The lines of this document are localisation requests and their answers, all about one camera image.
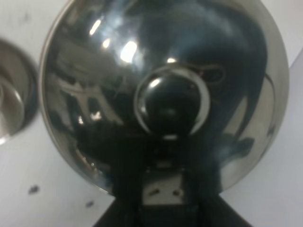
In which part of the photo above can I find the stainless steel teapot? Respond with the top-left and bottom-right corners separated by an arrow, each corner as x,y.
39,0 -> 289,205

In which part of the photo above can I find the left stainless steel saucer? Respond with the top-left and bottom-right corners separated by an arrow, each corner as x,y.
0,39 -> 38,131

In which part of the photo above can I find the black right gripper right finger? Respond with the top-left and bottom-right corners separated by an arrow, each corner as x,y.
197,195 -> 251,227

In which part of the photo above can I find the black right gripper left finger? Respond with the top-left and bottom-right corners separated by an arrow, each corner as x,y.
94,198 -> 142,227

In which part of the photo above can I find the left stainless steel teacup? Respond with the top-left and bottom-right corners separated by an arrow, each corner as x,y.
0,78 -> 25,145

